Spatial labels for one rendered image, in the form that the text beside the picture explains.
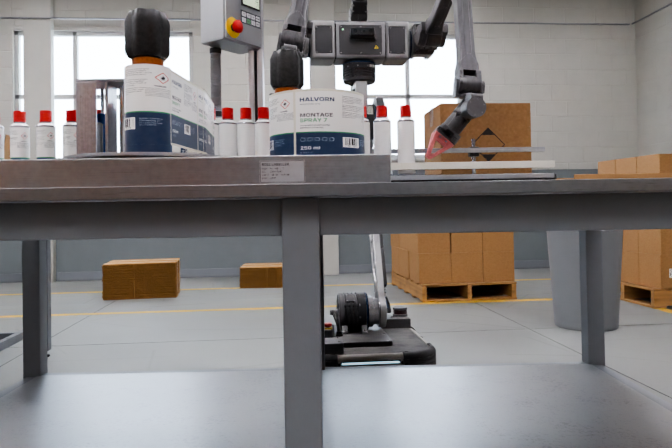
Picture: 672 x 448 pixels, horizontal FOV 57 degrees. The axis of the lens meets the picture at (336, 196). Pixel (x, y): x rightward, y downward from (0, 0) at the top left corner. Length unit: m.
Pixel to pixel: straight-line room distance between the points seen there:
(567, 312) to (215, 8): 3.01
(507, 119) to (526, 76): 5.94
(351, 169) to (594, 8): 7.68
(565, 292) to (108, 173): 3.43
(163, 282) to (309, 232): 4.87
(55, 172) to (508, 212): 0.74
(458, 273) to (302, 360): 4.31
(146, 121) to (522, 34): 7.15
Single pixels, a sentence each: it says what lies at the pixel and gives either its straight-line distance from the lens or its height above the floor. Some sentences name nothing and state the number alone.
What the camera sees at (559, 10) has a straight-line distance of 8.40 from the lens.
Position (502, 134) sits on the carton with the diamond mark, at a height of 1.02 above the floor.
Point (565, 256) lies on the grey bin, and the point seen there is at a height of 0.46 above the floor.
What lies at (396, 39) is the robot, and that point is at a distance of 2.55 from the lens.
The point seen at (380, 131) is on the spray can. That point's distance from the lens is 1.80.
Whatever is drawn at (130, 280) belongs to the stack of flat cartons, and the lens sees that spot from 5.86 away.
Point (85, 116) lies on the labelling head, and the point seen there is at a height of 1.04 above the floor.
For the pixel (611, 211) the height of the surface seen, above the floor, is 0.78.
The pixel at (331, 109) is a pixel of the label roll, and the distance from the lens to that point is 1.23.
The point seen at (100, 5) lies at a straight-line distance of 7.90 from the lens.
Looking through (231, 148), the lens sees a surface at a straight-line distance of 1.81.
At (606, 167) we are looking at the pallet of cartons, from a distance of 5.75.
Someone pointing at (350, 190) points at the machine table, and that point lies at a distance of 0.96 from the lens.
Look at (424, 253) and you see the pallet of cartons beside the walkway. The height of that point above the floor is 0.39.
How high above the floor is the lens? 0.79
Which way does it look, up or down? 1 degrees up
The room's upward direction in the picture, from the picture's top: 1 degrees counter-clockwise
